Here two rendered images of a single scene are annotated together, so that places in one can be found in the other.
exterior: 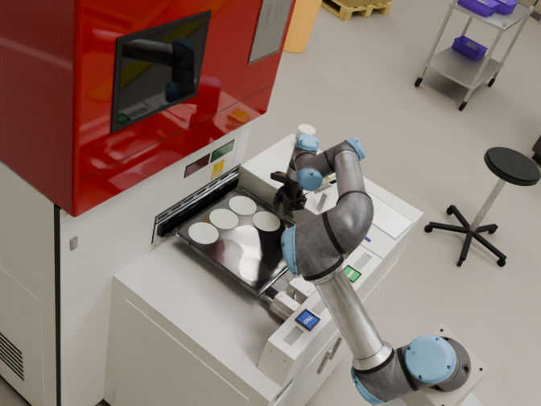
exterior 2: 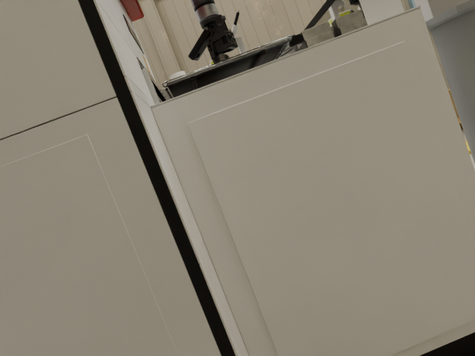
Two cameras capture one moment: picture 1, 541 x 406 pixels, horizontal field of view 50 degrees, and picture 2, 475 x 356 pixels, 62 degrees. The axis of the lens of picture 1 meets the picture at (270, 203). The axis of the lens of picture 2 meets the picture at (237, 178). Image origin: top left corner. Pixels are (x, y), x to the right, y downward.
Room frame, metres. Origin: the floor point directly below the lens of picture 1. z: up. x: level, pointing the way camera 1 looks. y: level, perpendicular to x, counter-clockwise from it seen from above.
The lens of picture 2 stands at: (0.38, 0.70, 0.68)
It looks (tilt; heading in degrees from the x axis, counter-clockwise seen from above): 4 degrees down; 332
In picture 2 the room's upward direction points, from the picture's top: 21 degrees counter-clockwise
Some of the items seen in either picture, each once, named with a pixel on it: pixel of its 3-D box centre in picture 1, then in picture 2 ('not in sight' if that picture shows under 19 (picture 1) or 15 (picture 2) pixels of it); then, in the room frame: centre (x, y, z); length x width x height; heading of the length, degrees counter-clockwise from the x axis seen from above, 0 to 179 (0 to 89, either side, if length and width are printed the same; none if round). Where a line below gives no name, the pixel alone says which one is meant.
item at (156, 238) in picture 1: (199, 205); (160, 99); (1.52, 0.24, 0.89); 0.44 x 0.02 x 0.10; 155
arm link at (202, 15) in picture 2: (299, 171); (208, 15); (1.57, -0.06, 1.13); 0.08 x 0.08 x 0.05
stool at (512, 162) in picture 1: (490, 203); not in sight; (2.97, -1.28, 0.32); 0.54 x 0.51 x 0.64; 41
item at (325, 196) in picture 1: (321, 192); (235, 44); (1.62, -0.16, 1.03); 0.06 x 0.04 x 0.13; 65
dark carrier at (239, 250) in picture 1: (247, 235); (223, 75); (1.45, 0.04, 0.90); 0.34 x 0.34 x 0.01; 65
